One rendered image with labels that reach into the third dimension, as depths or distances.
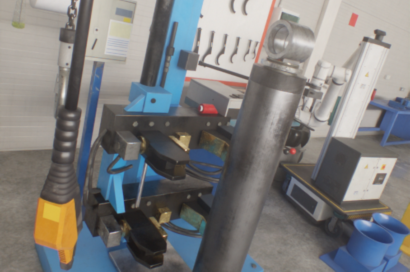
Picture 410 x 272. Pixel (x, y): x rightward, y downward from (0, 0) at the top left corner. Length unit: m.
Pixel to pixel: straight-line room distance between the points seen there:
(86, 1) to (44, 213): 0.44
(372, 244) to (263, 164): 1.73
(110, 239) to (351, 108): 2.56
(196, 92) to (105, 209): 0.90
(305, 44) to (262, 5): 3.20
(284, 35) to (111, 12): 1.13
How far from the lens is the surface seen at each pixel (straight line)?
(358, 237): 2.94
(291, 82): 1.24
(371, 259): 2.98
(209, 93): 2.06
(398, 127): 8.30
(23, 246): 2.48
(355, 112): 3.58
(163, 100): 1.70
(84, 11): 0.65
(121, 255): 2.21
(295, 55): 1.27
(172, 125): 1.74
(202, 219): 1.99
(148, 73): 1.75
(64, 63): 0.81
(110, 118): 1.61
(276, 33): 1.34
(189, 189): 2.05
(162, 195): 1.95
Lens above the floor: 1.59
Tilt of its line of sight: 16 degrees down
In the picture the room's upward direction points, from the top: 15 degrees clockwise
